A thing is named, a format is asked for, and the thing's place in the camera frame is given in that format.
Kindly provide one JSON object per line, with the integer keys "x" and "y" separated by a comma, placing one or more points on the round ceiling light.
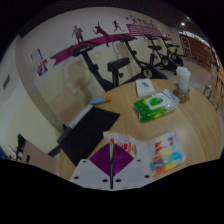
{"x": 182, "y": 24}

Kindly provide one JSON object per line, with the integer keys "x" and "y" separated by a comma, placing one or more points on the black exercise bike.
{"x": 165, "y": 61}
{"x": 95, "y": 68}
{"x": 175, "y": 56}
{"x": 146, "y": 71}

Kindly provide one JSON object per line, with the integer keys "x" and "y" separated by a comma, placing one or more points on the small white flat box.
{"x": 145, "y": 87}

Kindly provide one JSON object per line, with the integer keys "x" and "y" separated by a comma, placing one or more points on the wall posters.
{"x": 40, "y": 63}

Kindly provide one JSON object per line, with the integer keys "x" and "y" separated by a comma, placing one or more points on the light wooden chair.
{"x": 41, "y": 158}
{"x": 65, "y": 106}

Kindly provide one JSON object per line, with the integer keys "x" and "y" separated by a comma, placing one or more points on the group of wooden chairs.
{"x": 215, "y": 90}

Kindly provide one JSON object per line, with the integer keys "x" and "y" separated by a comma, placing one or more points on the blue and orange tube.
{"x": 100, "y": 99}

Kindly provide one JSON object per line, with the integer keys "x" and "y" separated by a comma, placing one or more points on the round wooden coaster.
{"x": 181, "y": 96}

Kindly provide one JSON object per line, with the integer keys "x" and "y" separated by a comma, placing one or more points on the black desk mat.
{"x": 88, "y": 133}

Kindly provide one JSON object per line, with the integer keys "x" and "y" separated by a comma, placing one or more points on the green wet wipes pack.
{"x": 155, "y": 105}

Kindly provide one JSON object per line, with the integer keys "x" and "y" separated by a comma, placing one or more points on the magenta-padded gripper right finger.
{"x": 130, "y": 170}

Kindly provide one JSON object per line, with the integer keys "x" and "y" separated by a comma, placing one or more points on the grey wall plate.
{"x": 6, "y": 82}

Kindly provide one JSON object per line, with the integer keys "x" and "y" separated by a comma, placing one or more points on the white paper cup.
{"x": 183, "y": 80}

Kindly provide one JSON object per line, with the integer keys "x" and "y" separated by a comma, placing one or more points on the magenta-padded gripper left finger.
{"x": 96, "y": 170}

